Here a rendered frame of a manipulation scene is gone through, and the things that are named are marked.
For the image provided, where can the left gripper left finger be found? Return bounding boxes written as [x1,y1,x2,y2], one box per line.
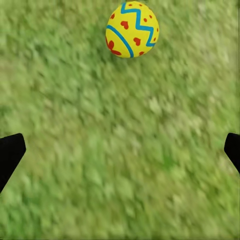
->
[0,133,26,193]

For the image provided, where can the easter egg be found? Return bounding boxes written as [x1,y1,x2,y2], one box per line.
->
[105,1,159,58]

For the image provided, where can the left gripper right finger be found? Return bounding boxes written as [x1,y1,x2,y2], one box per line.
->
[224,133,240,173]

